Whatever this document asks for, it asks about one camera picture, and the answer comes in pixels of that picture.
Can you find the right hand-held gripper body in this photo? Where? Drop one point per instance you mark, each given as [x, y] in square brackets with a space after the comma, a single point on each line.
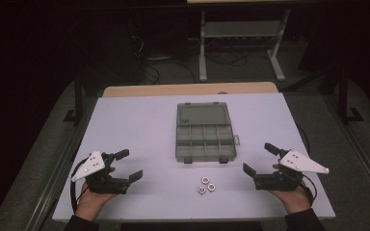
[279, 182]

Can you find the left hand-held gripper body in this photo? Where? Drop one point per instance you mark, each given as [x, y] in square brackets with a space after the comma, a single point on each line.
[101, 183]

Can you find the silver metal nut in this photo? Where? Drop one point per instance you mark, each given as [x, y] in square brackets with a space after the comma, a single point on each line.
[205, 180]
[201, 190]
[211, 187]

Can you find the grey plastic organizer box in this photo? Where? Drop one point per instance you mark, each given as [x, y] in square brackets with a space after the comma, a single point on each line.
[202, 115]

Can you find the person's left hand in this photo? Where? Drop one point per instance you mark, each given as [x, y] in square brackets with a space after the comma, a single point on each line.
[91, 203]

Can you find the person's right hand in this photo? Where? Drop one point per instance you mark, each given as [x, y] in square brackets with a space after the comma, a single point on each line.
[295, 200]

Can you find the white work board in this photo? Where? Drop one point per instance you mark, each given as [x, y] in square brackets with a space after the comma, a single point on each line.
[141, 128]

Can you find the black metal stand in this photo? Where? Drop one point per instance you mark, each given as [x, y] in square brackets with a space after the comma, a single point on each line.
[343, 96]
[78, 96]

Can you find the white metal stand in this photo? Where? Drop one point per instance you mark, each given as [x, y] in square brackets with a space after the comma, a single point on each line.
[242, 29]

